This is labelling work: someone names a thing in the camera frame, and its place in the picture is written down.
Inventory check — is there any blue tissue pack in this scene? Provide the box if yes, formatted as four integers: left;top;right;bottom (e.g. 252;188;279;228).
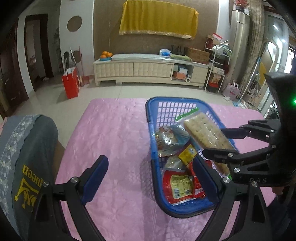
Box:
159;49;171;58

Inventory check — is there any green folded cloth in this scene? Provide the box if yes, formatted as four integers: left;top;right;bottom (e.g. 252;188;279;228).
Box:
170;53;192;62

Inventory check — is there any pink gift bag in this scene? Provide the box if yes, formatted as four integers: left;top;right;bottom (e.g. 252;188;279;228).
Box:
222;81;241;101

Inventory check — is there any plate of oranges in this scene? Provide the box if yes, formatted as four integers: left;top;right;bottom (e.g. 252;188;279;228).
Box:
99;51;113;61

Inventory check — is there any cracker pack clear green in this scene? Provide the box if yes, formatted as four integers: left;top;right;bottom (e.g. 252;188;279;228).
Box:
174;106;239;178

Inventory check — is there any cream TV cabinet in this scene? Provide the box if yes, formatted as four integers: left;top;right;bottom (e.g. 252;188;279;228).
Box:
93;54;209;88

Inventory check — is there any blue plastic basket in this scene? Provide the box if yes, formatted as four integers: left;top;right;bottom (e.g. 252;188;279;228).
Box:
145;97;225;218

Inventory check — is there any brown cardboard box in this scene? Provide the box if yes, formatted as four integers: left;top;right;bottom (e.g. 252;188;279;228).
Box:
185;47;210;64

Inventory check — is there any yellow cloth wall hanging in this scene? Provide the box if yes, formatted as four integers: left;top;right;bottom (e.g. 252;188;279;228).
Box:
119;1;199;40

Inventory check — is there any pink quilted table cover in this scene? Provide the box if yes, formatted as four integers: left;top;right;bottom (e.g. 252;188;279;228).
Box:
55;98;277;241

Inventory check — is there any silver standing air conditioner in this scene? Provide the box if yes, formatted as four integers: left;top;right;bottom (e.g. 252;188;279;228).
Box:
221;10;250;90

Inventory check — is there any red paper bag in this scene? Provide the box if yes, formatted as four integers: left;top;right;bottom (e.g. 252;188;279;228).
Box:
62;67;79;99

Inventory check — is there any white metal shelf rack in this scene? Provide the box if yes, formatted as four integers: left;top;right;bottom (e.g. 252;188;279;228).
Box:
204;41;232;93

